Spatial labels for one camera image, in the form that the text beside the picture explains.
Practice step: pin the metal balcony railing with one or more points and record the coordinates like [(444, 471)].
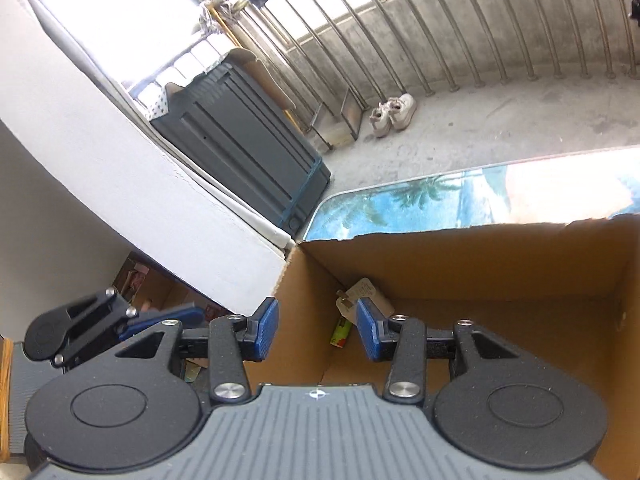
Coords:
[(400, 25)]

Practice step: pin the beach print table cover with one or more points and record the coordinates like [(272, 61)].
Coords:
[(430, 205)]

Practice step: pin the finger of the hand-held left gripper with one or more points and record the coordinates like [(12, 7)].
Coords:
[(160, 321)]

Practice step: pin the brown cardboard box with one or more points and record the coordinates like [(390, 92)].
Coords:
[(500, 270)]

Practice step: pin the flat cardboard sheet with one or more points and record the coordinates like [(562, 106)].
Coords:
[(270, 80)]

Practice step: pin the white power adapter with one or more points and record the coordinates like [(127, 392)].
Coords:
[(367, 292)]

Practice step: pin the white sneaker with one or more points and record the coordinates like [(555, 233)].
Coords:
[(382, 121), (402, 110)]

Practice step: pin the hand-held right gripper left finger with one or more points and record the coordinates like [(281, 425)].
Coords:
[(265, 329)]

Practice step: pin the dark grey plastic cabinet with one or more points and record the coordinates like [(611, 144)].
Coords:
[(240, 140)]

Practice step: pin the white polka dot cloth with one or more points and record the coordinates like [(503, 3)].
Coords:
[(160, 102)]

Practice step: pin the brown cardboard carton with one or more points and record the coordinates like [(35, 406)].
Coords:
[(150, 285)]

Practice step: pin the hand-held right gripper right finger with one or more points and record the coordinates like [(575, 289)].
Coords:
[(367, 331)]

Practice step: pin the folded metal frame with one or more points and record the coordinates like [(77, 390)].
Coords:
[(345, 120)]

